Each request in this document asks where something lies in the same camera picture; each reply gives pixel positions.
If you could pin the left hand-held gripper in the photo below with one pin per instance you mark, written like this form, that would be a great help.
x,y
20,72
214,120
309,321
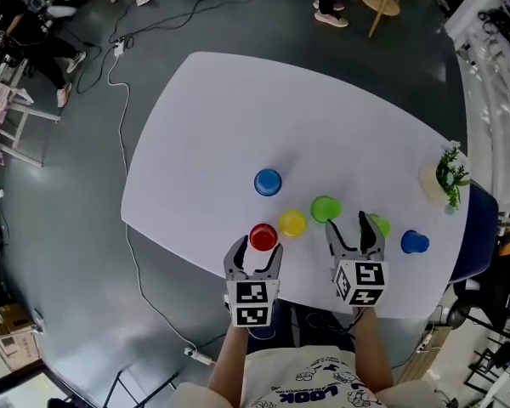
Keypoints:
x,y
253,300

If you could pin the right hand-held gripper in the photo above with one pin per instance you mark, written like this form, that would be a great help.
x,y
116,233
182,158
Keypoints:
x,y
361,283

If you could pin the red paper cup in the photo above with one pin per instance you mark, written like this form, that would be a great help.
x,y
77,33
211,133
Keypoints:
x,y
263,236

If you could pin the green paper cup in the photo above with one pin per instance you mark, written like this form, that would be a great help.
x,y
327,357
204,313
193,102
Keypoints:
x,y
325,207
386,227

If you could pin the yellow paper cup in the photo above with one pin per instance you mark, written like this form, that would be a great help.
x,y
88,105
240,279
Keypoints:
x,y
292,222

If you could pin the blue paper cup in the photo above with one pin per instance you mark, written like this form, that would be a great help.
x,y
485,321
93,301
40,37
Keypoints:
x,y
267,182
415,241

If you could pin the person's right forearm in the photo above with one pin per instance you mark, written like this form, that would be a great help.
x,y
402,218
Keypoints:
x,y
372,347

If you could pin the person's left forearm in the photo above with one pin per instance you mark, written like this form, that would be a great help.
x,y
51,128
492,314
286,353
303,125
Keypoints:
x,y
229,368

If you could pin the artificial plant in cream pot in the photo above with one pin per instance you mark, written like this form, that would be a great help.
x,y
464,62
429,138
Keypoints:
x,y
429,181

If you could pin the white power strip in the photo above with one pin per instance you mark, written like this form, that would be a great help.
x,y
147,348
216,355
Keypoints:
x,y
119,47
199,355
425,342

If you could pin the person's cream printed shirt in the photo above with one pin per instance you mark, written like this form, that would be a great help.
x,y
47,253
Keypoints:
x,y
280,368

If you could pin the blue chair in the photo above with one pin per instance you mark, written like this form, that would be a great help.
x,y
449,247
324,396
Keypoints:
x,y
480,236

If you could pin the wooden panel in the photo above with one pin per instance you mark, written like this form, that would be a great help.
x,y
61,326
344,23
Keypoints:
x,y
416,355

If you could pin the black office chair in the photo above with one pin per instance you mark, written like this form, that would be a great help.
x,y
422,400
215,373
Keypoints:
x,y
489,287

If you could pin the black metal stand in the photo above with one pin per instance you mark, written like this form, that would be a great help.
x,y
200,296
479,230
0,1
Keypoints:
x,y
118,376

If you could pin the black folding chair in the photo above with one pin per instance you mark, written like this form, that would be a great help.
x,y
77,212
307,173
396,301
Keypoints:
x,y
497,364

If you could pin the cardboard box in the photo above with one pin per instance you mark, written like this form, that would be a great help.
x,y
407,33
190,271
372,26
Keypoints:
x,y
17,317
19,351

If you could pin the round wooden table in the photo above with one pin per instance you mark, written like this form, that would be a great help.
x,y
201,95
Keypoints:
x,y
378,0

